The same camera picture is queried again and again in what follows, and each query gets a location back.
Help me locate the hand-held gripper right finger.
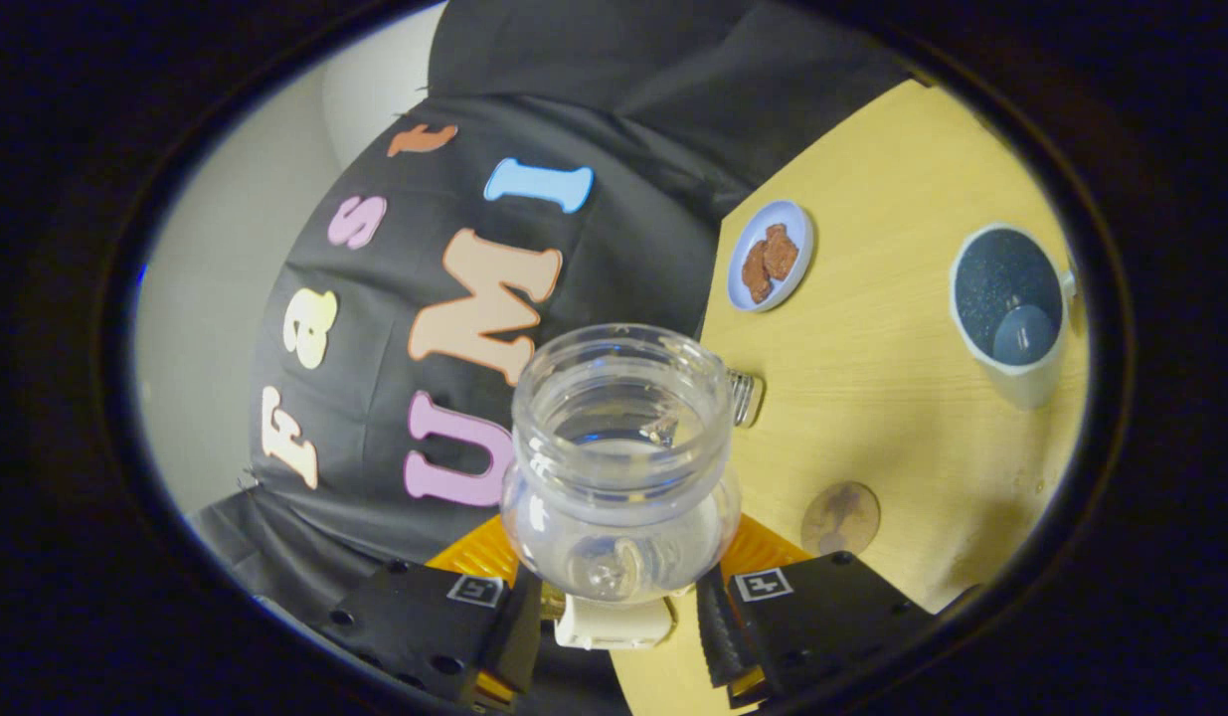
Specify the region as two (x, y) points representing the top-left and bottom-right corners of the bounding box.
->
(695, 512), (938, 709)

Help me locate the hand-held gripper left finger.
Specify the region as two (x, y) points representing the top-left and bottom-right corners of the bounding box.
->
(310, 515), (545, 709)

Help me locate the round brown coaster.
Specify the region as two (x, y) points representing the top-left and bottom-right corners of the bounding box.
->
(800, 482), (881, 556)

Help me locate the clear plastic bottle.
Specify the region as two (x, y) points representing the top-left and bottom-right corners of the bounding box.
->
(501, 323), (744, 605)

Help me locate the white cup with dark inside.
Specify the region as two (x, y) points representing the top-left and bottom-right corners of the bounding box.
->
(950, 223), (1077, 411)

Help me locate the cream toaster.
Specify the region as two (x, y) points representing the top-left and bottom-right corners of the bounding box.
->
(556, 592), (674, 650)

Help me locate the small ribbed glass jar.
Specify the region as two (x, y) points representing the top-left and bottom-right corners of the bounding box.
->
(725, 368), (766, 429)

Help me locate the wooden table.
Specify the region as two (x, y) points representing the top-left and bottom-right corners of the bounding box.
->
(614, 80), (1090, 716)

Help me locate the brown food piece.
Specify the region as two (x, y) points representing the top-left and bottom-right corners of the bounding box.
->
(741, 239), (774, 304)
(763, 224), (799, 281)

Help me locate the light blue plate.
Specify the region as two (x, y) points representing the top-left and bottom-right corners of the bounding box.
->
(726, 199), (815, 313)

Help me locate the black backdrop cloth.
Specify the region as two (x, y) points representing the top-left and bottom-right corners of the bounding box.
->
(186, 0), (913, 716)

